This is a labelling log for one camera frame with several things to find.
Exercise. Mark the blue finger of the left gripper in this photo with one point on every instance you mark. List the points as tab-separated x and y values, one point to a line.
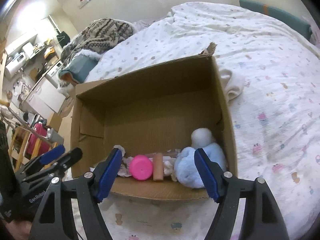
56	168
36	164

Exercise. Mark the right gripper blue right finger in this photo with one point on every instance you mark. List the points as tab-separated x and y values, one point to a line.
224	191

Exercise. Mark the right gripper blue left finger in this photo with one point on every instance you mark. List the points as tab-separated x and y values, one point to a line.
91	191

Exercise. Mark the beige fabric scrunchie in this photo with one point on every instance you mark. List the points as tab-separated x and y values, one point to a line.
124	167

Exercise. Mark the light blue plush toy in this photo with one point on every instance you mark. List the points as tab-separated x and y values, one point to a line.
189	166

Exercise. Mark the pink round soft ball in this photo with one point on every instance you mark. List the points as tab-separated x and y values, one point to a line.
141	167

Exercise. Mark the cream scrunchie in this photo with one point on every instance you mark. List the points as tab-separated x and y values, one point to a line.
168	167

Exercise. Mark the clear plastic bag with label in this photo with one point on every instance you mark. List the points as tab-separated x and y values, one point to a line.
169	153

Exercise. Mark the wooden yellow chair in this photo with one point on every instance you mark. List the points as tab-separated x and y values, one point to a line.
18	148

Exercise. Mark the pink suitcase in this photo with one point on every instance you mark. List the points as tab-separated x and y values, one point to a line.
39	128

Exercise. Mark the white kitchen cabinet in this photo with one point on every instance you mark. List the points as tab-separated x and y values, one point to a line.
43	99

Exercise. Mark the white patterned bed quilt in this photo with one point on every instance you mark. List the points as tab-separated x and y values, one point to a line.
276	117

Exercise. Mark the white washing machine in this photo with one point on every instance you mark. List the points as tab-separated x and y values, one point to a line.
52	75

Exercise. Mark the teal cushion with orange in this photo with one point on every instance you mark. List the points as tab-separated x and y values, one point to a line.
77	70

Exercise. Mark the brown cardboard box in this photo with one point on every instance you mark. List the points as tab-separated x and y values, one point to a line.
152	110

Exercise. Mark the cream folded cloth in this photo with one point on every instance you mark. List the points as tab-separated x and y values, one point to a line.
232	83

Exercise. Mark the patterned knit sweater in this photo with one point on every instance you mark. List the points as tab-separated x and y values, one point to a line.
99	37

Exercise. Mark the teal bolster pillow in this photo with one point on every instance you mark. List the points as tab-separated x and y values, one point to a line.
289	19

